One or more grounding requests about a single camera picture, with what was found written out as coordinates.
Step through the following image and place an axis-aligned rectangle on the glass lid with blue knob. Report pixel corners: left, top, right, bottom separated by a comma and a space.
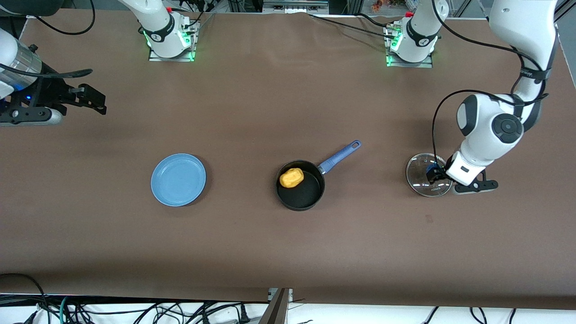
406, 153, 453, 198

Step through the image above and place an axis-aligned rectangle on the yellow potato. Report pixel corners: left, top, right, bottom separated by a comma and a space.
279, 168, 305, 189

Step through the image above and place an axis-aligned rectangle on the blue round plate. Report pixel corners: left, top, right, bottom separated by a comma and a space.
151, 153, 207, 207

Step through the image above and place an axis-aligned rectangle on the brown table mat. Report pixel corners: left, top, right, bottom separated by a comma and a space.
0, 8, 576, 311

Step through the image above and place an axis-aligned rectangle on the brown wooden beam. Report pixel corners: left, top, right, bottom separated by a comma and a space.
258, 288, 291, 324

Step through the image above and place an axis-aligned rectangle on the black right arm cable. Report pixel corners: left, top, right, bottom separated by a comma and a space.
0, 0, 96, 80

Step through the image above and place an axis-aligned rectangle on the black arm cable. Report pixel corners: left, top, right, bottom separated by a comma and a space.
0, 0, 96, 80
431, 0, 550, 170

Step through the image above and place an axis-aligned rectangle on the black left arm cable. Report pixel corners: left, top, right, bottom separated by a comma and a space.
431, 0, 550, 170

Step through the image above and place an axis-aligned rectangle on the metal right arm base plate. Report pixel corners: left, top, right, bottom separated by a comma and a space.
148, 17, 199, 62

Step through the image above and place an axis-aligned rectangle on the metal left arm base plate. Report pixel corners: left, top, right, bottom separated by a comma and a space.
385, 22, 434, 68

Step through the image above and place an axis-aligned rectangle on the black saucepan with blue handle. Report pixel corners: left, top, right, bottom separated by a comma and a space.
275, 140, 362, 211

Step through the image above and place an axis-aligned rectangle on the short black table cable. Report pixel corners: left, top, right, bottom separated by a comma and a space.
358, 13, 394, 27

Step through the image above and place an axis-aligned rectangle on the long black table cable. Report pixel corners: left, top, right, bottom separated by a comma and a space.
308, 13, 399, 41

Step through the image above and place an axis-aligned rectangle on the black looped floor cable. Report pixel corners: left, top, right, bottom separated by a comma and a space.
0, 273, 51, 324

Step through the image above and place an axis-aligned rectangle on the grey aluminium frame rail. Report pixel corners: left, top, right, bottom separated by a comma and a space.
262, 0, 330, 14

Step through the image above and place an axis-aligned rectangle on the black cable with plug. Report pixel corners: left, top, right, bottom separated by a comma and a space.
198, 302, 252, 324

